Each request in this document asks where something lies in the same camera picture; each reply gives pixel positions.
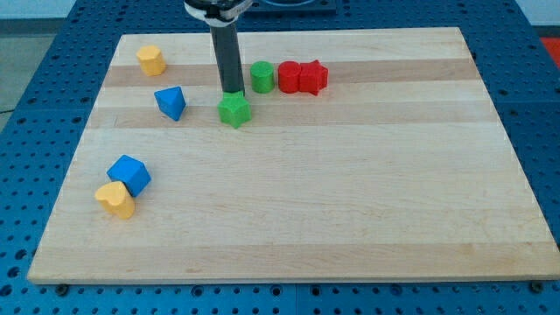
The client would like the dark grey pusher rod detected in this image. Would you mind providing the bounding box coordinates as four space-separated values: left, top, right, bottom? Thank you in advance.
210 23 245 93

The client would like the black white robot flange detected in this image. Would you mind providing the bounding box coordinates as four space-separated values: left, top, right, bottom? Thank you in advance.
184 0 253 27

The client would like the yellow hexagon block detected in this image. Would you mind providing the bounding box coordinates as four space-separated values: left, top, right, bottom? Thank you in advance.
136 45 166 76

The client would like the blue triangle block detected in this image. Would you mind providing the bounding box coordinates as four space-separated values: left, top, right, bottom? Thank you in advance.
154 87 187 122

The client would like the green cylinder block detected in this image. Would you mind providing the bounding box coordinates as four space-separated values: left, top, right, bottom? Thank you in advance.
250 61 275 94

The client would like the green star block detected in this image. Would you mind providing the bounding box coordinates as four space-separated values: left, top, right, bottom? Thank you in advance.
218 91 252 129

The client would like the red cylinder block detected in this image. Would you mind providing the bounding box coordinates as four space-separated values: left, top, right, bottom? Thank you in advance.
277 60 301 94

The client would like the red star block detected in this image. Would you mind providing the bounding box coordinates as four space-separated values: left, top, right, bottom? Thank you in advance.
298 60 329 95

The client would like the blue cube block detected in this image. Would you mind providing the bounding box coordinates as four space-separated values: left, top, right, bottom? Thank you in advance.
107 155 151 197

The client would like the wooden board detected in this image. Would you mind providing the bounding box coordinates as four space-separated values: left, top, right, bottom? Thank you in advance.
28 27 559 284

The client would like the yellow heart block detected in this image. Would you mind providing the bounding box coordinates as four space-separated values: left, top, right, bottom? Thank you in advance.
94 181 136 220

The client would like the dark blue base plate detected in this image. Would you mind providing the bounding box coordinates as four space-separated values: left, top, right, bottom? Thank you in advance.
246 0 337 15

